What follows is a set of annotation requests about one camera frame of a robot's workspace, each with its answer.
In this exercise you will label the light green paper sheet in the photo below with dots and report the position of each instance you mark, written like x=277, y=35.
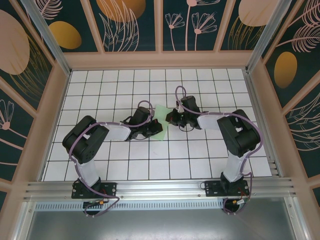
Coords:
x=161, y=112

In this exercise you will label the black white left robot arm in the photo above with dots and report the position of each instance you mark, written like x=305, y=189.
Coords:
x=85, y=140

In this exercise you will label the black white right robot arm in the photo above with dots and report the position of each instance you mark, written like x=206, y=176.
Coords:
x=240, y=135

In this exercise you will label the grey metal sheet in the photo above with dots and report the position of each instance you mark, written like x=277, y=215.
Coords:
x=160, y=225

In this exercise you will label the yellow power connector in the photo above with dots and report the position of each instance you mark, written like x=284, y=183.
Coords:
x=101, y=202
x=236, y=201

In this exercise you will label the black circuit board with LED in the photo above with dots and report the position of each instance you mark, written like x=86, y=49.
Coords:
x=90, y=203

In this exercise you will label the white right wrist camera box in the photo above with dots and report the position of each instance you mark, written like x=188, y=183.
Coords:
x=179, y=108

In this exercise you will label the wall panel with pink flowers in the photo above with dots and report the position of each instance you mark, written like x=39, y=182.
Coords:
x=190, y=37

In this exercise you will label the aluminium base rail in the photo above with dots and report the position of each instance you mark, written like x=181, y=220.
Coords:
x=160, y=186

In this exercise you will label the aluminium side rail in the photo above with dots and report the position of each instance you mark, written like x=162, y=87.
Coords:
x=261, y=120

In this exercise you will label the wall panel pink circle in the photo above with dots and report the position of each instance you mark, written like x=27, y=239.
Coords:
x=237, y=37

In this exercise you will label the wall panel orange circle leaves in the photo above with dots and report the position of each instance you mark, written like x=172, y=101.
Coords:
x=140, y=30

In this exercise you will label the aluminium corner post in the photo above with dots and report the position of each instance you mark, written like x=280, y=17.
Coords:
x=50, y=40
x=265, y=37

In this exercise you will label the wall panel with orange oval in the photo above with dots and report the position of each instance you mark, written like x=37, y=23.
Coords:
x=85, y=25

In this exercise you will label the wall panel orange oval feather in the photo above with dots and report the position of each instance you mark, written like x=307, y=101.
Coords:
x=295, y=75

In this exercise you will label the wall panel pink leaf outlines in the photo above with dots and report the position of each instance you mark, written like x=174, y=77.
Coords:
x=307, y=135

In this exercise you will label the wall panel single pink flower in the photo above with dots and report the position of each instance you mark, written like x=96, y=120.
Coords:
x=15, y=140

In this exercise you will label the wall panel pink feather leaves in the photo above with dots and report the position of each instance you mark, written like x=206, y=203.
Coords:
x=305, y=25

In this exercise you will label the wall panel large pink oval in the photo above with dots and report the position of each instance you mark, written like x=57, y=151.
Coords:
x=15, y=50

